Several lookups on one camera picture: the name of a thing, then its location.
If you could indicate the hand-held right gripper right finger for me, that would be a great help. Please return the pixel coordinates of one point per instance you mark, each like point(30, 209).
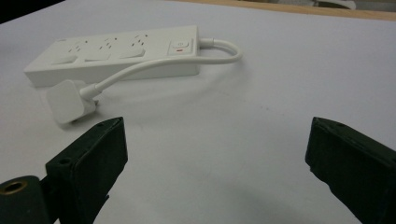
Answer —
point(351, 165)

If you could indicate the white power strip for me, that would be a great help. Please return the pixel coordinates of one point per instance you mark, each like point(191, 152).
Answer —
point(124, 53)

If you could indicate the white power plug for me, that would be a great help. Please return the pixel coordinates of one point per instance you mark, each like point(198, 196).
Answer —
point(68, 102)

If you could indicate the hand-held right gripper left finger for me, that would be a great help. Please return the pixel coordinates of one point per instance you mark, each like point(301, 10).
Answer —
point(90, 168)

